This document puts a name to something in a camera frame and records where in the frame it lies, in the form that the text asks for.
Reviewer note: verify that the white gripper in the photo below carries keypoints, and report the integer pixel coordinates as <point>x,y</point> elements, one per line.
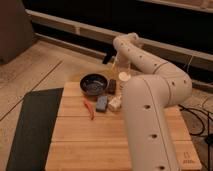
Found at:
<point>121,61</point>

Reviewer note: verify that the white ceramic cup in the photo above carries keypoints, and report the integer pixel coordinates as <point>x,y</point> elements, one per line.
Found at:
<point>124,77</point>

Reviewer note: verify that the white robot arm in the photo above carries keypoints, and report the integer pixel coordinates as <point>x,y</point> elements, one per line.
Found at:
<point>144,98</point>

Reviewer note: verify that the dark ceramic bowl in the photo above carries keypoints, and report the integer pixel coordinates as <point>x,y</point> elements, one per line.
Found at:
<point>93,84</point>

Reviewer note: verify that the black table leg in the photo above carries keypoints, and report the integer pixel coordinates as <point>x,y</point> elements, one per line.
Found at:
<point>109,54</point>

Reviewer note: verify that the dark brown small block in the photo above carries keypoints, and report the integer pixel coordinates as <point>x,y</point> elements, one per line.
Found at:
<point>111,86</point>

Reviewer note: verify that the blue sponge block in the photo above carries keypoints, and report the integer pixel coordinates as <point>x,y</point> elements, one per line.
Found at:
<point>101,104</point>

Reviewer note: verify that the black floor mat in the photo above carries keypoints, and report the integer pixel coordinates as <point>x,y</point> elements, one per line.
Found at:
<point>34,130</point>

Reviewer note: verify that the brown cabinet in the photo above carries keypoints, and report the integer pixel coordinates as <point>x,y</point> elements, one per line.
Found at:
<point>16,31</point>

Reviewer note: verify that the white wall rail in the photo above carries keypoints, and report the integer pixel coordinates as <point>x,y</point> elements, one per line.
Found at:
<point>200,59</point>

